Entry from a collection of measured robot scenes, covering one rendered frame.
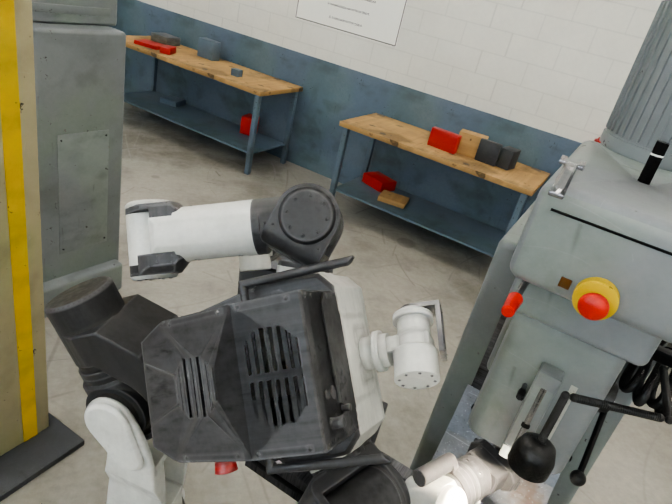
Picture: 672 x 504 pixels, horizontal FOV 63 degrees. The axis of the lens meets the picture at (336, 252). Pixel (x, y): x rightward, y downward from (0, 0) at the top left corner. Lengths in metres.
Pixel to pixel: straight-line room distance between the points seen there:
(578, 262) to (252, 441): 0.51
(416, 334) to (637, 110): 0.63
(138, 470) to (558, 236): 0.78
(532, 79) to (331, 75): 2.04
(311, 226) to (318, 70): 5.36
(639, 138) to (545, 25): 4.16
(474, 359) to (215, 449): 1.04
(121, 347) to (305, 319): 0.35
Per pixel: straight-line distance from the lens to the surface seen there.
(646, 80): 1.20
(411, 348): 0.81
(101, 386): 1.00
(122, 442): 1.01
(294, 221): 0.79
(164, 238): 0.88
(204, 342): 0.76
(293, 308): 0.68
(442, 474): 1.16
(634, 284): 0.86
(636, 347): 1.00
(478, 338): 1.63
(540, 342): 1.06
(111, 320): 0.95
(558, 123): 5.31
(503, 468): 1.27
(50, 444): 2.80
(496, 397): 1.14
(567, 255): 0.85
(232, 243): 0.86
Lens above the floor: 2.09
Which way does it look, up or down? 27 degrees down
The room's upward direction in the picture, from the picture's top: 14 degrees clockwise
